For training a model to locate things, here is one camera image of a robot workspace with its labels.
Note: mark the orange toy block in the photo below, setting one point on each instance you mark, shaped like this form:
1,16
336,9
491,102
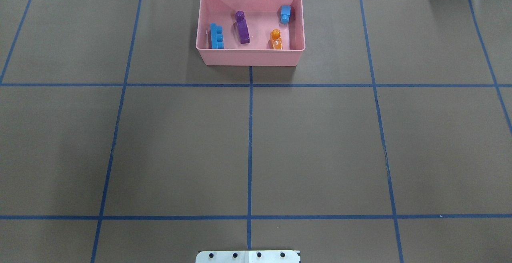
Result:
276,42

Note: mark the long blue toy block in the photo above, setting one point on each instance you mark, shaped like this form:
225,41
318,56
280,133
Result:
216,36

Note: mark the purple toy block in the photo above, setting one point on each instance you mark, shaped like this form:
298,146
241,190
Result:
242,27

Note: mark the pink plastic box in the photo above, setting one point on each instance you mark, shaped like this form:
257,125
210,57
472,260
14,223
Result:
262,17

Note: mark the white camera stand base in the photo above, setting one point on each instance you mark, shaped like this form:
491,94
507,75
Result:
249,256

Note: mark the small blue toy block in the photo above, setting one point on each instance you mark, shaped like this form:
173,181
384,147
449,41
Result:
285,14

